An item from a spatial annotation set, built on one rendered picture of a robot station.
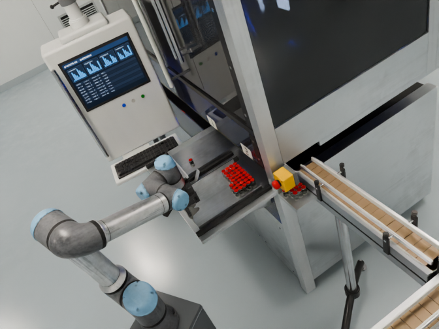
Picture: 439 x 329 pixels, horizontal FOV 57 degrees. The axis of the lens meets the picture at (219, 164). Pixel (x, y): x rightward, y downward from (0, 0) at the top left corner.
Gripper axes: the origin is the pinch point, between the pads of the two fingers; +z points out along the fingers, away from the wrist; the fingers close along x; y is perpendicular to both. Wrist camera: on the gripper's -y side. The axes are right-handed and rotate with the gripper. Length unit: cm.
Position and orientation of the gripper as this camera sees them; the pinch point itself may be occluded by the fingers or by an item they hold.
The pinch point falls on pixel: (189, 217)
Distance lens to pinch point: 182.1
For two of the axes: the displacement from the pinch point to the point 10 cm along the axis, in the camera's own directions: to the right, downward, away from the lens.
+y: 8.2, -5.4, 1.9
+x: -4.9, -4.8, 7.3
